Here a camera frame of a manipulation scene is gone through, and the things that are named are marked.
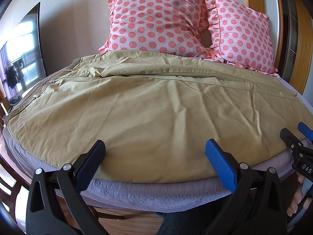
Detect khaki tan pants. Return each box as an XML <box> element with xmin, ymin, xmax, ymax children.
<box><xmin>5</xmin><ymin>50</ymin><xmax>312</xmax><ymax>183</ymax></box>

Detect lavender bed sheet mattress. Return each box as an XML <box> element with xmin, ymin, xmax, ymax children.
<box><xmin>2</xmin><ymin>76</ymin><xmax>313</xmax><ymax>213</ymax></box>

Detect right pink polka-dot pillow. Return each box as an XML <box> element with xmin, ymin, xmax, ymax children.
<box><xmin>204</xmin><ymin>0</ymin><xmax>278</xmax><ymax>76</ymax></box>

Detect pink polka-dot pillow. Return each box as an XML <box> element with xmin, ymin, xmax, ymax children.
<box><xmin>204</xmin><ymin>0</ymin><xmax>278</xmax><ymax>76</ymax></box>
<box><xmin>99</xmin><ymin>0</ymin><xmax>209</xmax><ymax>59</ymax></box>

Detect black flat television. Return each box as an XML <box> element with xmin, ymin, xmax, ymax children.
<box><xmin>1</xmin><ymin>3</ymin><xmax>48</xmax><ymax>106</ymax></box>

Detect left pink polka-dot pillow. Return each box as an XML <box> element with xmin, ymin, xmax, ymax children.
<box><xmin>99</xmin><ymin>0</ymin><xmax>209</xmax><ymax>59</ymax></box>

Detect wooden door frame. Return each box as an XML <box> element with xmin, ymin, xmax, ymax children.
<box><xmin>275</xmin><ymin>0</ymin><xmax>312</xmax><ymax>94</ymax></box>

